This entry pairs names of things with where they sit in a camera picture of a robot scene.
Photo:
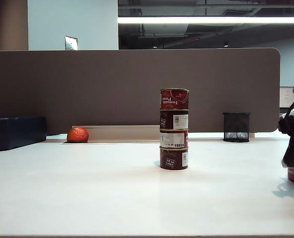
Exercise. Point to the tomato can white label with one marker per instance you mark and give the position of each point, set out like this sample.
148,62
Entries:
173,138

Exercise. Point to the dark tomato can pure print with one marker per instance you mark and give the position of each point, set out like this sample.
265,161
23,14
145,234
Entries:
171,160

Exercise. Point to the dark tomato can barcode label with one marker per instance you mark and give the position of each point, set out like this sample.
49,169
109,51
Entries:
170,120

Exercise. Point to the computer monitor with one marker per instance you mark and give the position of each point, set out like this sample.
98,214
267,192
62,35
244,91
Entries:
286,97

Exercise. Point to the black mesh pen holder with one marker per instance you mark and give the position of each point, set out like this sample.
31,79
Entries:
236,126

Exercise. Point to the ceiling light strip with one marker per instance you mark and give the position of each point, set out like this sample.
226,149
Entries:
211,20

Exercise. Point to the brown desk partition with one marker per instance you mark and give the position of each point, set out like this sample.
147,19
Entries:
99,86

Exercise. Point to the orange fruit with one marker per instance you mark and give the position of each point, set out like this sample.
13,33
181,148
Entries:
77,134

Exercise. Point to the dark blue case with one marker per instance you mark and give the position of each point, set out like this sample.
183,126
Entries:
15,132

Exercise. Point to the beige pillar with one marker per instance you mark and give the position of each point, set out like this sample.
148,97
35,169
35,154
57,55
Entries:
13,24

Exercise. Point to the silver wall sign plate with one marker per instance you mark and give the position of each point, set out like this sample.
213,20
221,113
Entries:
71,43

